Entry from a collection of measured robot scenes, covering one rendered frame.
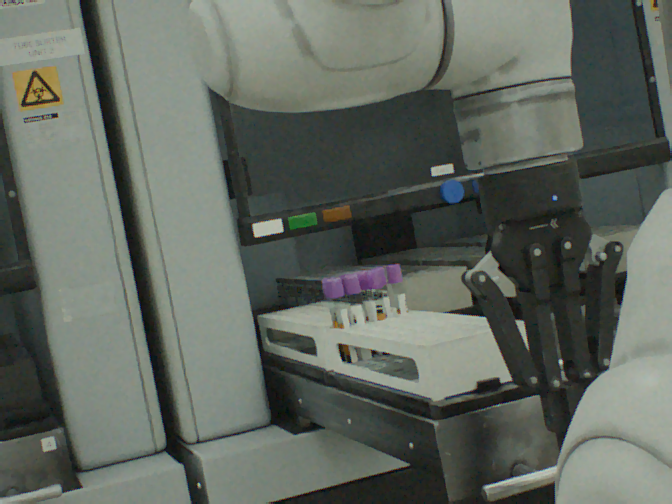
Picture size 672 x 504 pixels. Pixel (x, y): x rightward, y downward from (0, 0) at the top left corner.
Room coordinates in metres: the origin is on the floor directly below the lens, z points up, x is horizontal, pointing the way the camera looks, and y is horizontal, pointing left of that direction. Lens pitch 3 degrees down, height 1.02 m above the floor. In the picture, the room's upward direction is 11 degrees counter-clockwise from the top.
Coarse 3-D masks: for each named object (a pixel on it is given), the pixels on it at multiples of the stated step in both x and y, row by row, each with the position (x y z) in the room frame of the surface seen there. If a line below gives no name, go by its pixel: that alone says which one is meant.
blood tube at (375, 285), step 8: (368, 272) 1.33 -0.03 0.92; (376, 272) 1.33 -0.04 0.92; (368, 280) 1.33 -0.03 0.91; (376, 280) 1.33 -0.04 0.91; (368, 288) 1.33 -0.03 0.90; (376, 288) 1.33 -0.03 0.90; (376, 296) 1.33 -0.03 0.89; (376, 304) 1.33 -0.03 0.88; (376, 312) 1.33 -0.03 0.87; (384, 312) 1.33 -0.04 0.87; (376, 320) 1.33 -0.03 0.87; (384, 352) 1.33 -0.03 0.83
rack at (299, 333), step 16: (320, 304) 1.65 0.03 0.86; (272, 320) 1.58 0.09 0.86; (288, 320) 1.52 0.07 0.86; (304, 320) 1.49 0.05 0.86; (320, 320) 1.45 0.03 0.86; (272, 336) 1.65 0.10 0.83; (288, 336) 1.67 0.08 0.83; (304, 336) 1.65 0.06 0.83; (320, 336) 1.38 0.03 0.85; (272, 352) 1.61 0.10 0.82; (288, 352) 1.53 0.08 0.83; (304, 352) 1.60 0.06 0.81; (320, 352) 1.39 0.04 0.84
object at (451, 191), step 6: (450, 180) 1.60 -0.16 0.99; (444, 186) 1.59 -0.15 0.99; (450, 186) 1.59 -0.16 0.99; (456, 186) 1.60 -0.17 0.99; (462, 186) 1.60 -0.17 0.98; (444, 192) 1.59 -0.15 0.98; (450, 192) 1.59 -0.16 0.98; (456, 192) 1.60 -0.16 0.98; (462, 192) 1.60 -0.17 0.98; (444, 198) 1.59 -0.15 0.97; (450, 198) 1.59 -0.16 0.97; (456, 198) 1.60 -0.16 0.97
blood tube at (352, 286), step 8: (344, 280) 1.32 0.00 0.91; (352, 280) 1.32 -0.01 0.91; (352, 288) 1.32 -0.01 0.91; (352, 296) 1.32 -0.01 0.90; (360, 296) 1.32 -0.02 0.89; (352, 304) 1.32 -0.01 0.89; (360, 304) 1.32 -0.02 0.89; (352, 312) 1.33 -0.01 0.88; (360, 312) 1.32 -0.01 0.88; (360, 320) 1.32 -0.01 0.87; (368, 352) 1.32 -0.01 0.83
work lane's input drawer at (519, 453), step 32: (288, 384) 1.49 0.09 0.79; (320, 384) 1.36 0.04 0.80; (352, 384) 1.27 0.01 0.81; (480, 384) 1.08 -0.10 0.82; (512, 384) 1.08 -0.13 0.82; (320, 416) 1.37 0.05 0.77; (352, 416) 1.26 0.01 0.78; (384, 416) 1.16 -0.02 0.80; (416, 416) 1.08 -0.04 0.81; (448, 416) 1.04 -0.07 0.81; (480, 416) 1.05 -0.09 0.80; (512, 416) 1.05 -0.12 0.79; (384, 448) 1.18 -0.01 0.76; (416, 448) 1.09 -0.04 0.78; (448, 448) 1.04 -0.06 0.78; (480, 448) 1.04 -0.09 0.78; (512, 448) 1.05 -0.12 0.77; (544, 448) 1.06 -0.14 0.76; (448, 480) 1.03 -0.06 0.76; (480, 480) 1.04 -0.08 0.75; (512, 480) 1.01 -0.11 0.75; (544, 480) 1.01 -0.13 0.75
